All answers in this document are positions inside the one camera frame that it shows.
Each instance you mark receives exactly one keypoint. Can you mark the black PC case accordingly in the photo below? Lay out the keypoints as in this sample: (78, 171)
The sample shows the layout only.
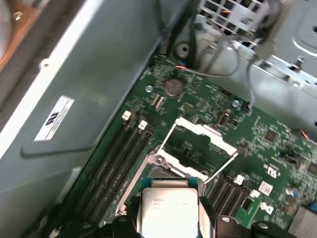
(99, 62)

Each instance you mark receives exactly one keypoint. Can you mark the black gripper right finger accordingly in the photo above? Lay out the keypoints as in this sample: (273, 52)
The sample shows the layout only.
(226, 229)

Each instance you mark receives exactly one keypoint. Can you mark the grey chipset heat sink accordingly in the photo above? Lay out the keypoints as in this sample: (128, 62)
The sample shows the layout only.
(307, 218)

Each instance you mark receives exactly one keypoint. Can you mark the silver coin cell battery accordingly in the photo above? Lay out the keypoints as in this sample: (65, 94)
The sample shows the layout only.
(174, 87)

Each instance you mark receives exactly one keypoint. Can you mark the white case label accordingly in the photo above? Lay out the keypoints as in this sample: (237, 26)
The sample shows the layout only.
(54, 119)

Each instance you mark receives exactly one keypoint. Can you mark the silver CPU green edge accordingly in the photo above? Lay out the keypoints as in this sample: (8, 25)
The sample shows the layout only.
(169, 210)

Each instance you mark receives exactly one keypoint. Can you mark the metal drive cage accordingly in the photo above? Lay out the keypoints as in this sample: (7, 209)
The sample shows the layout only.
(280, 84)

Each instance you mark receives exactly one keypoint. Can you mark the green motherboard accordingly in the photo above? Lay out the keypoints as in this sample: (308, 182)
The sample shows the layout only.
(272, 153)

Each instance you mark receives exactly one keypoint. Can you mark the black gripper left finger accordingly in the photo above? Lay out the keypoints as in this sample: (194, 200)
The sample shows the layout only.
(123, 228)

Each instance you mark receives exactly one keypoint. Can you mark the black RAM slot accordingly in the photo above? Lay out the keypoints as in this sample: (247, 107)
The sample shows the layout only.
(133, 161)
(215, 191)
(123, 161)
(223, 198)
(231, 202)
(239, 205)
(102, 161)
(112, 161)

